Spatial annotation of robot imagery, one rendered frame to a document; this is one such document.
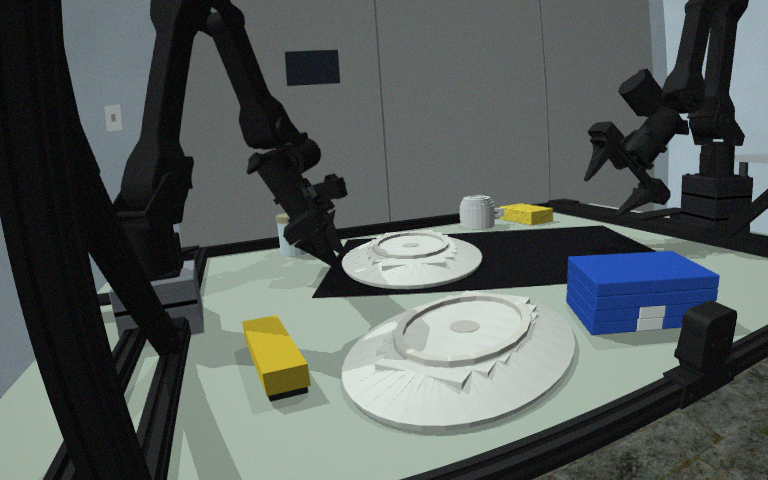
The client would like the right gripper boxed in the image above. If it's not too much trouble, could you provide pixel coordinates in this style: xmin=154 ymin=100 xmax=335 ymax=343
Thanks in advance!
xmin=584 ymin=122 xmax=671 ymax=216

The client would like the yellow sponge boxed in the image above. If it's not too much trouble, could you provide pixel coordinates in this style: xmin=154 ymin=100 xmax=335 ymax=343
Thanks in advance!
xmin=500 ymin=204 xmax=553 ymax=225

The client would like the black rectangular mat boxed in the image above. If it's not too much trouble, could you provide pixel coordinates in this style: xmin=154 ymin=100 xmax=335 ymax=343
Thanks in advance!
xmin=312 ymin=225 xmax=657 ymax=298

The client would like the yellow rectangular block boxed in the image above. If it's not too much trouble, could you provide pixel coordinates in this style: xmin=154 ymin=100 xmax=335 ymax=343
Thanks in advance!
xmin=242 ymin=315 xmax=311 ymax=402

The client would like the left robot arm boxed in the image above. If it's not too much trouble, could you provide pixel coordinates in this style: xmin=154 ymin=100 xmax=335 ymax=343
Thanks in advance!
xmin=113 ymin=0 xmax=321 ymax=282

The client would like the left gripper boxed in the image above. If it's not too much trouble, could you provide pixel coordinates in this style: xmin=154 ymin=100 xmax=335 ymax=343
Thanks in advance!
xmin=273 ymin=174 xmax=344 ymax=268

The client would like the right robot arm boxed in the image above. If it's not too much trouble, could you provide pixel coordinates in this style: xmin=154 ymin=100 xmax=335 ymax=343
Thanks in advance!
xmin=618 ymin=0 xmax=749 ymax=178

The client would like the grey cup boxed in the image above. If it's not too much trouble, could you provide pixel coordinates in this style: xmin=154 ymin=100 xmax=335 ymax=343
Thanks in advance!
xmin=460 ymin=195 xmax=504 ymax=230

